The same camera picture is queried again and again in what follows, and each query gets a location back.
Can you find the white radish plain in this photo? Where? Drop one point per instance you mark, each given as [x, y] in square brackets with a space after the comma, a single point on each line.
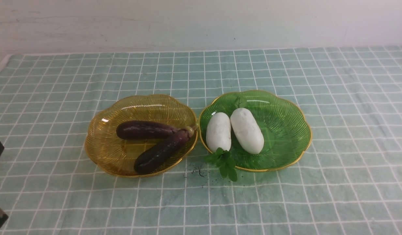
[218, 134]

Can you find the purple eggplant brown stem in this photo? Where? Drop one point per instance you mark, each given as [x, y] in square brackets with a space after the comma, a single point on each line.
[153, 158]

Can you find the green checkered tablecloth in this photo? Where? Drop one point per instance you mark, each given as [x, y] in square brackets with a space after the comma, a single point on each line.
[348, 182]

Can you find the purple eggplant green stem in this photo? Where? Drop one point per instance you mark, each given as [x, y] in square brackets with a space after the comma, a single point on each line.
[140, 129]

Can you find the amber glass plate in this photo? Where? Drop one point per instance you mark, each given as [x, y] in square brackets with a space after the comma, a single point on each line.
[116, 156]

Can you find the green glass plate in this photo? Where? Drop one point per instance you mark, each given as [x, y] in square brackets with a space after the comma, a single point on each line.
[284, 127]

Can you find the white radish with leaves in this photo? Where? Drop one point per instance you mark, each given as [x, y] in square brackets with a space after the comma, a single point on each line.
[249, 136]

